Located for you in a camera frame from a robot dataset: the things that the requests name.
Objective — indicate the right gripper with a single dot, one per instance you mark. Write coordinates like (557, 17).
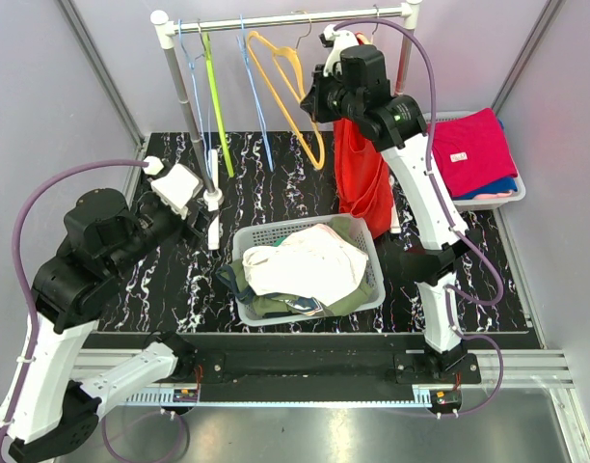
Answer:
(318, 113)

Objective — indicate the blue folded shirt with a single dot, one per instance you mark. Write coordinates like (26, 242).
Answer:
(497, 185)

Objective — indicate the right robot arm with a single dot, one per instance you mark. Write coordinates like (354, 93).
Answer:
(353, 85)

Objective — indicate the olive printed tank top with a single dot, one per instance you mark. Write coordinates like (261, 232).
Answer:
(232, 276)

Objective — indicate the grey basket with clothes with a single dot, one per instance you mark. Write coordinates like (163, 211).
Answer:
(497, 200)

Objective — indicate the white wooden hanger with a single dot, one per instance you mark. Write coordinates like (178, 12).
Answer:
(395, 226)

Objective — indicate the lime green hanger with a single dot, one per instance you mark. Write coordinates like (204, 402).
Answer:
(213, 87)

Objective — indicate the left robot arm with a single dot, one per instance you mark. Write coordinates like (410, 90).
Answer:
(54, 415)

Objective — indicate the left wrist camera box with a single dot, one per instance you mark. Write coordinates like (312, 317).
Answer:
(176, 186)

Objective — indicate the pink tank top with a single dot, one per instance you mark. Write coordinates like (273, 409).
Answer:
(313, 263)

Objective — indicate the light blue wire hanger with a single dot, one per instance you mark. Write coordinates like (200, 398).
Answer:
(191, 66)

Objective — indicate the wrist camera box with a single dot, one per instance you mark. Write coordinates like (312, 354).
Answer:
(338, 41)
(176, 186)

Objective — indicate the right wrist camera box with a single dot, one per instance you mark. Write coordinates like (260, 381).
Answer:
(338, 41)

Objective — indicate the black marble mat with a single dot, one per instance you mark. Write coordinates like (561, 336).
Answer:
(175, 289)

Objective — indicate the clothes rack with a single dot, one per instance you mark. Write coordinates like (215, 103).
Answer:
(169, 32)

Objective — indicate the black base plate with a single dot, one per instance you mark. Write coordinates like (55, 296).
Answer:
(316, 369)

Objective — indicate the magenta folded shirt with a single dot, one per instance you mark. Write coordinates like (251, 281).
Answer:
(473, 149)

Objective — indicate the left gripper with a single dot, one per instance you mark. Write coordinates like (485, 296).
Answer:
(195, 233)

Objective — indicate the yellow hanger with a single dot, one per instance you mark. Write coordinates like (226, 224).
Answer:
(287, 64)

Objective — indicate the white laundry basket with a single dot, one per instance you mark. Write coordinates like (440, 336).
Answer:
(356, 229)

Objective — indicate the red tank top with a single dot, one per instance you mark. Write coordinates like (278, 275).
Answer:
(362, 179)

